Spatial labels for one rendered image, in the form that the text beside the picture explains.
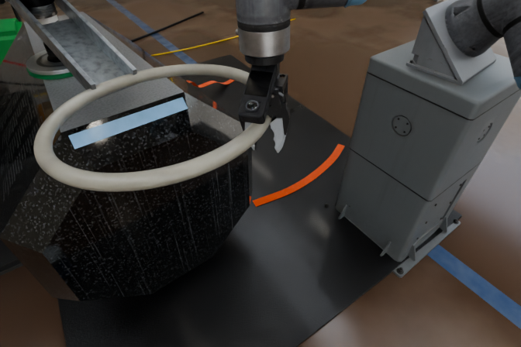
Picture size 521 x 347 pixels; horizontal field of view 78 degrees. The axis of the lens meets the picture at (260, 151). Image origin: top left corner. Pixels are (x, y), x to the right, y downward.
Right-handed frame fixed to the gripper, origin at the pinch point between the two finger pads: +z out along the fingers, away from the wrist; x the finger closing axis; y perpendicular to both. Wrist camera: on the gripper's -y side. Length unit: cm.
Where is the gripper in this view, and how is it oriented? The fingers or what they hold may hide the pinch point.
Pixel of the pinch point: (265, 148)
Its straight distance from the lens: 68.1
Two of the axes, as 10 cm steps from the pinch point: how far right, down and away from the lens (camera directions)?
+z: 0.4, 8.0, 6.0
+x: -9.7, -1.1, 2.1
